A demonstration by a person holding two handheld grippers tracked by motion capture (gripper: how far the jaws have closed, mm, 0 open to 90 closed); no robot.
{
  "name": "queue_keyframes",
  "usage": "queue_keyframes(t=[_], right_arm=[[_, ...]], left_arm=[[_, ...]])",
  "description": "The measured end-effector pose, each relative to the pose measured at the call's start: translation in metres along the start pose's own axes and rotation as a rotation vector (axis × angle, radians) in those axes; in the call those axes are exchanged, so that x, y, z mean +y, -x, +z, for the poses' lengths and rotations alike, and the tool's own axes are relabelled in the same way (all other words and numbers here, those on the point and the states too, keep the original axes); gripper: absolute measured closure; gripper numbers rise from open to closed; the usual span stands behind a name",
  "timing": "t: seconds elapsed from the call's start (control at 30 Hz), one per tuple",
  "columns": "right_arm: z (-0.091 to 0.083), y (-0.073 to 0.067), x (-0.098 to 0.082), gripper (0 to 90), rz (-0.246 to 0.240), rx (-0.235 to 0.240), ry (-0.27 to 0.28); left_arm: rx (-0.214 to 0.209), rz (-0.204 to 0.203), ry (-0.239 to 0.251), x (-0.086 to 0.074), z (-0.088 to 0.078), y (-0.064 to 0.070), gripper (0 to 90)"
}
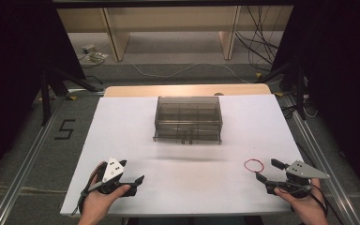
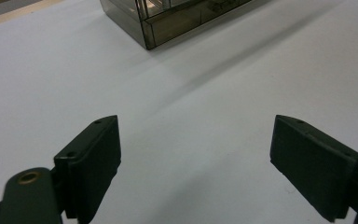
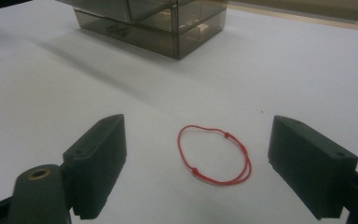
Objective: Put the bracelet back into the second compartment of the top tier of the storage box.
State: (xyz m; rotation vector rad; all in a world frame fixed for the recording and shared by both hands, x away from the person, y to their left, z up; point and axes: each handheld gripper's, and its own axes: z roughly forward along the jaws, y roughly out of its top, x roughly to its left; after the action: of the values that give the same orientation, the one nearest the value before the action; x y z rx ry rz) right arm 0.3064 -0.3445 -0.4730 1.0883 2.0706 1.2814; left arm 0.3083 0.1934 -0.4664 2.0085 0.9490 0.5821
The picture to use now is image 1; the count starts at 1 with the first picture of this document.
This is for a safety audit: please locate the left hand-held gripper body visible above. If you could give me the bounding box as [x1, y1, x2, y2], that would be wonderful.
[97, 156, 138, 198]

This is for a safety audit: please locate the white floor cable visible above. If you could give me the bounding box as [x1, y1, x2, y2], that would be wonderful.
[130, 62, 255, 84]

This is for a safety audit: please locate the person's right hand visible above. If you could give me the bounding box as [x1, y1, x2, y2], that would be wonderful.
[274, 177, 330, 221]

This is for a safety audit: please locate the light wooden desk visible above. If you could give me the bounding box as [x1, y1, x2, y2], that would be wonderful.
[56, 5, 294, 62]

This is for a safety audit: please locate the person's left hand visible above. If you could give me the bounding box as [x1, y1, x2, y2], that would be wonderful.
[80, 160, 132, 220]

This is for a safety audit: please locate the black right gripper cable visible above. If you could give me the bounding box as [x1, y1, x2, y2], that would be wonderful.
[306, 183, 345, 225]

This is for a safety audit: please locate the clear grey drawer storage box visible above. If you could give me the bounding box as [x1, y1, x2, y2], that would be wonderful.
[152, 96, 224, 146]

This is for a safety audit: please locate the red rubber band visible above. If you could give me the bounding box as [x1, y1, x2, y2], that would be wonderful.
[243, 158, 265, 173]

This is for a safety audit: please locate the bundle of black cables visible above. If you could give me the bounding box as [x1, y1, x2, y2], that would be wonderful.
[234, 5, 283, 73]

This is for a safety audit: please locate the aluminium floor rail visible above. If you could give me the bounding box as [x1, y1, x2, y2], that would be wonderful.
[280, 93, 360, 225]
[0, 96, 68, 225]

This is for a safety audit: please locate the black tripod stand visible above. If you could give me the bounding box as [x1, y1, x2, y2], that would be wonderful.
[38, 67, 105, 127]
[256, 61, 311, 122]

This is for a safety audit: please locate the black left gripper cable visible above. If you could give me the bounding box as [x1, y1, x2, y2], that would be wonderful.
[70, 162, 107, 217]

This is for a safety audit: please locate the white power adapter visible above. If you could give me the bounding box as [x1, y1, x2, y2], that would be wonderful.
[78, 44, 110, 69]

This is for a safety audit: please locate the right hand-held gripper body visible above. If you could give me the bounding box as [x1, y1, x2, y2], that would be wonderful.
[264, 159, 331, 199]

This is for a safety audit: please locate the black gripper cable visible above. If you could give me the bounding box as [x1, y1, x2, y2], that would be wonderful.
[306, 183, 345, 225]
[70, 162, 107, 217]

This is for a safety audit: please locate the black curtain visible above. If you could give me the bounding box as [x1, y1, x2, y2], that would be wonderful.
[0, 0, 87, 188]
[271, 0, 360, 198]

